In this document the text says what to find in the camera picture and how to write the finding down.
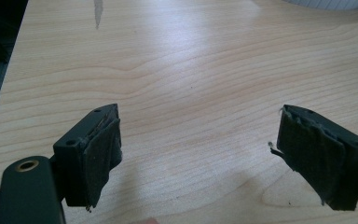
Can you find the white stand with bowl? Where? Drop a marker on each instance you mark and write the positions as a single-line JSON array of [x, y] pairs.
[[329, 3]]

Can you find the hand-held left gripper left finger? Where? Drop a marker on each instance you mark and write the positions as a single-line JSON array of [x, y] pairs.
[[87, 155]]

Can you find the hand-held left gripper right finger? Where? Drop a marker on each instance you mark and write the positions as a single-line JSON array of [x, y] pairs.
[[320, 158]]

